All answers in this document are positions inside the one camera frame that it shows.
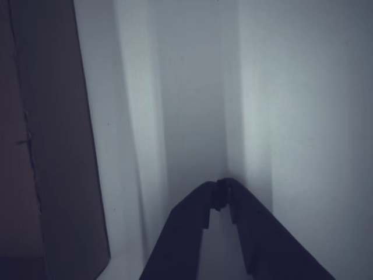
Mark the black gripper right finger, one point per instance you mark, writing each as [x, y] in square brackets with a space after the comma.
[262, 239]

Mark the shallow brown cardboard box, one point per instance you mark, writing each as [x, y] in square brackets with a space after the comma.
[49, 131]

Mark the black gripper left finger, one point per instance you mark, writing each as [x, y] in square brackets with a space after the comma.
[180, 239]

